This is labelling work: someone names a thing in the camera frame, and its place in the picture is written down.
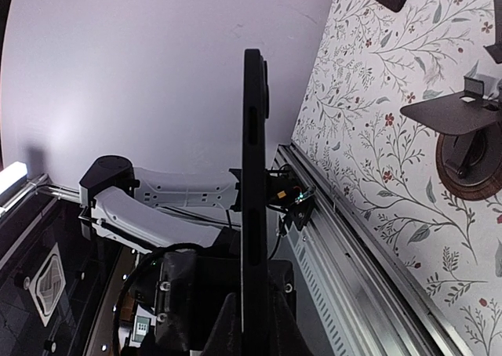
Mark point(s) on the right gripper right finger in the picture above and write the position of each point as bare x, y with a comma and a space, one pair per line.
285, 336

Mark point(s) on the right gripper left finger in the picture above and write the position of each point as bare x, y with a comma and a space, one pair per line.
226, 337

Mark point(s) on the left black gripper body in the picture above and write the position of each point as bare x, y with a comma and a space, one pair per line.
192, 285

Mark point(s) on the black phone front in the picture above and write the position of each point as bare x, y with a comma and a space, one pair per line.
253, 168

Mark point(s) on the black round base stand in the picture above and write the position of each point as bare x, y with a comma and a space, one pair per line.
468, 148

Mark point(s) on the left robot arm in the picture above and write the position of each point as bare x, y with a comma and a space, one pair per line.
146, 210

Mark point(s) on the black upright phone stand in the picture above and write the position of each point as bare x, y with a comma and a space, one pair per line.
494, 50

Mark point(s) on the front aluminium rail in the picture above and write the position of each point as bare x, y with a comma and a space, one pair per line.
366, 299

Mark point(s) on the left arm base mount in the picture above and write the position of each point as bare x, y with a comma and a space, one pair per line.
289, 196

